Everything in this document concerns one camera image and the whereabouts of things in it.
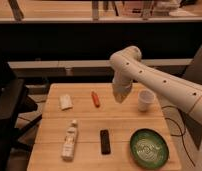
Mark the white folded cloth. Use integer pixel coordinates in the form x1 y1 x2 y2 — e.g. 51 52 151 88
59 94 73 110

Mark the black cable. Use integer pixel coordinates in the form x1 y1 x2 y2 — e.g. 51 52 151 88
160 105 196 167

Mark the white plastic cup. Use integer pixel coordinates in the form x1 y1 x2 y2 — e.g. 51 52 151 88
138 89 155 112

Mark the wooden table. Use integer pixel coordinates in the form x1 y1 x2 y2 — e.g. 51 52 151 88
27 83 181 171

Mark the green round plate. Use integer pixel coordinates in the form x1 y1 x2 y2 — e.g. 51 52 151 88
129 128 169 170

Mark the white plastic bottle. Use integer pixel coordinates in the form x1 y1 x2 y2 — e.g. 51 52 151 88
61 120 78 161

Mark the orange carrot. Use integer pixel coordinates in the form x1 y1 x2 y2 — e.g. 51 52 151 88
91 91 100 107

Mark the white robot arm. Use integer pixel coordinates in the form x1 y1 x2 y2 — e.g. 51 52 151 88
109 46 202 171

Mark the black rectangular remote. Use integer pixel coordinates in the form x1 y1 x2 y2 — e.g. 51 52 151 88
100 130 111 155

